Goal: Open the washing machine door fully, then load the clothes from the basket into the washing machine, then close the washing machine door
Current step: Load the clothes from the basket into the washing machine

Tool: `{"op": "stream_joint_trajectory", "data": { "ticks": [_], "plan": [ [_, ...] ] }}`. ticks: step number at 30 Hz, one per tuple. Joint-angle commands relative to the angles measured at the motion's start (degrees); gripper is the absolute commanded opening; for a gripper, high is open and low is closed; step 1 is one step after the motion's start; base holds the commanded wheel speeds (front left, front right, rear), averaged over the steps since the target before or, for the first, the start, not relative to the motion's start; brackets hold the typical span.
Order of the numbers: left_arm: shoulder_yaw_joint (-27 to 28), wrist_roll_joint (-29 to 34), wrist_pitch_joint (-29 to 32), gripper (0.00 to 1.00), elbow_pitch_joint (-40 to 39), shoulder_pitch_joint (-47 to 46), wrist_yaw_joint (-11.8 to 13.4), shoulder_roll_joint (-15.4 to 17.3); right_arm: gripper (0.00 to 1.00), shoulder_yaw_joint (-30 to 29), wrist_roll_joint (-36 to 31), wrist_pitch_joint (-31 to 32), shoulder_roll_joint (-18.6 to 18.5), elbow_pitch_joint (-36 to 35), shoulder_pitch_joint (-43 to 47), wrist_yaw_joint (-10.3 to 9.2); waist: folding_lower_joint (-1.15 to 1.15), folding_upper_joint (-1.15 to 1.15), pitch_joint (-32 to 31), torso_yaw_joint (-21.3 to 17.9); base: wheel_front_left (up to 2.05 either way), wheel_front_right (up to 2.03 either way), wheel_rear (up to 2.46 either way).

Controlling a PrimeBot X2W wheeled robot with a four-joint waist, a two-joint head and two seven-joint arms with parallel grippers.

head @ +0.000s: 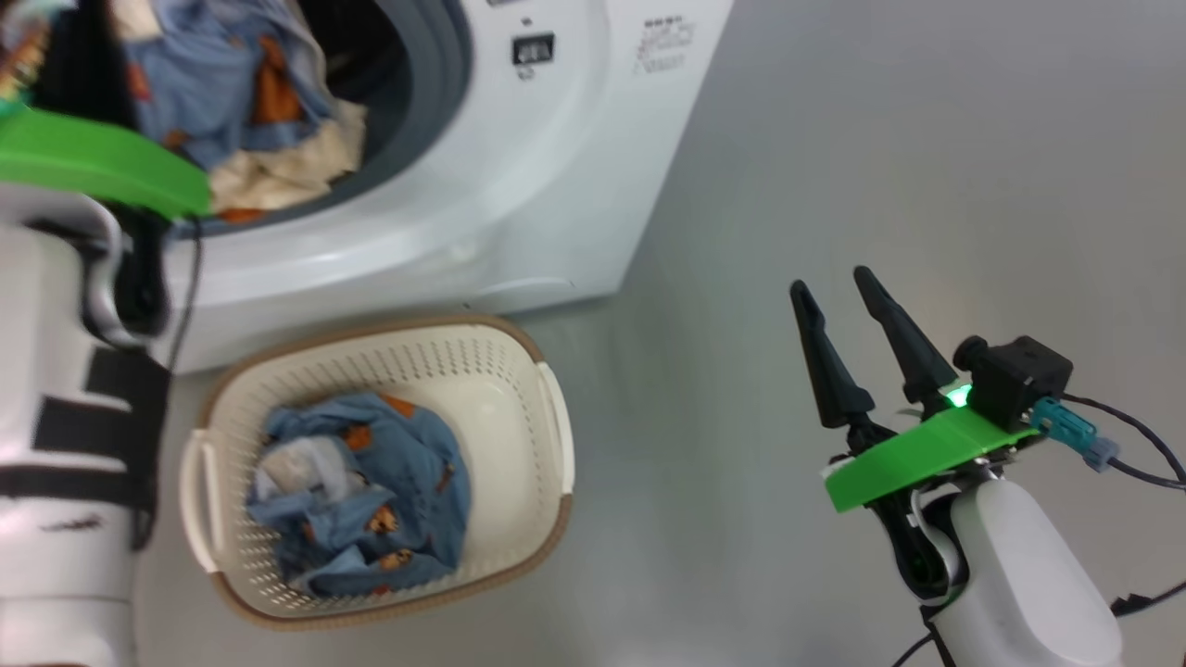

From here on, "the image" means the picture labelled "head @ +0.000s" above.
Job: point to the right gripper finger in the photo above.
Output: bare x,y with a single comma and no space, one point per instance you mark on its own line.
908,343
829,371

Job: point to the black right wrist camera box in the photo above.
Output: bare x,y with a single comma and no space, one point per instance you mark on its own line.
1015,380

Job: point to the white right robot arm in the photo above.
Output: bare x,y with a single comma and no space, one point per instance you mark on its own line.
1019,574

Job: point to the white front-load washing machine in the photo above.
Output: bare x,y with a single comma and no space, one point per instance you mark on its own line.
519,185

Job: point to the white cream garment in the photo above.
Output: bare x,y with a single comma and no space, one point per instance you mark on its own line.
287,171

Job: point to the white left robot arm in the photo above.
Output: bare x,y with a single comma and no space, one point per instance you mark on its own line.
56,417

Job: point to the cream perforated laundry basket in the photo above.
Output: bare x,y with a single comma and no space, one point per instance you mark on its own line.
500,398

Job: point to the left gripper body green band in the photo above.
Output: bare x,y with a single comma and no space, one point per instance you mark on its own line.
93,157

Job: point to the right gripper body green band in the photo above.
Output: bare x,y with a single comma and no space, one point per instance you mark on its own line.
917,459

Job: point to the blue bear print garment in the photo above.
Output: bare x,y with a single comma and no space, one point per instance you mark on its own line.
213,74
371,500

